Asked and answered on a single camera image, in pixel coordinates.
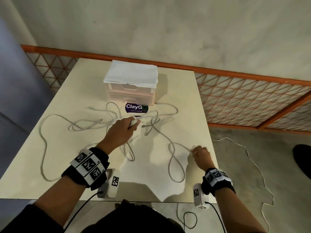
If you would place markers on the person's right forearm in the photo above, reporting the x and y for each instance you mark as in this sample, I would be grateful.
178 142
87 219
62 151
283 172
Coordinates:
235 213

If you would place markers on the purple round sticker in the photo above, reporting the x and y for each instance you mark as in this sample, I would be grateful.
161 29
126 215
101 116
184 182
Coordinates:
134 107

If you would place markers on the person's black shirt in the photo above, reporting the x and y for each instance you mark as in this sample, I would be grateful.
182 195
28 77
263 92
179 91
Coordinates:
131 220

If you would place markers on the black round object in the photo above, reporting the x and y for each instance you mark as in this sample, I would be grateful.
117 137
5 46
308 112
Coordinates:
303 160

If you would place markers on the person's left forearm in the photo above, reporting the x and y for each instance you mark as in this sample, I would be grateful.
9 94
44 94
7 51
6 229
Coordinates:
63 203

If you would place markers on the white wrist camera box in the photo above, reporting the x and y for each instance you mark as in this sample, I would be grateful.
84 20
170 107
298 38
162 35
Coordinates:
199 196
110 184

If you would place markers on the white folded cloth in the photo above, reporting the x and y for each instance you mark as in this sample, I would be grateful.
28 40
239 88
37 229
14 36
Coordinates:
132 73

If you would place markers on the person's right hand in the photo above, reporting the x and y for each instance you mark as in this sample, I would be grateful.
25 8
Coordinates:
202 157

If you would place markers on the person's left hand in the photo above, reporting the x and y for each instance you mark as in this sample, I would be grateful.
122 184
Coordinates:
119 134

